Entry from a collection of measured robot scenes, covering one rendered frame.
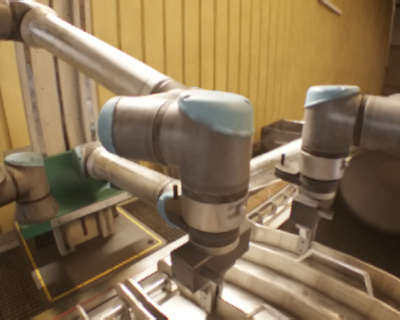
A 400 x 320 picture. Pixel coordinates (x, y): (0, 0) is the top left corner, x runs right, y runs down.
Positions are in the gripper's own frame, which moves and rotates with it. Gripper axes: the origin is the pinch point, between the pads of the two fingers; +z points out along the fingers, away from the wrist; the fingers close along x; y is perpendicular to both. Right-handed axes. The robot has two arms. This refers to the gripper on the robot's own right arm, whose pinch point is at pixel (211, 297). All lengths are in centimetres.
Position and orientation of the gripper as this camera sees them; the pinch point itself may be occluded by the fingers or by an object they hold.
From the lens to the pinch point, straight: 47.7
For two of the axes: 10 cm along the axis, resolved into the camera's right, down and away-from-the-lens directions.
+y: 7.1, 2.5, -6.6
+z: 0.0, 9.4, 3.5
